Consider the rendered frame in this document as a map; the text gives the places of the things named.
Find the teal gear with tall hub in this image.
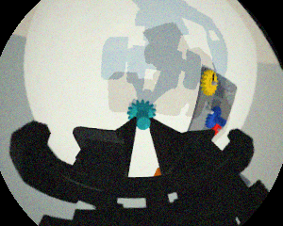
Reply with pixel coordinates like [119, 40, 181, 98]
[126, 98, 156, 131]

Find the yellow gear with black stripe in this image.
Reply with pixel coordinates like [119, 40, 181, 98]
[201, 69, 218, 95]

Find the red gear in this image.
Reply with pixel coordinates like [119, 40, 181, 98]
[210, 124, 221, 136]

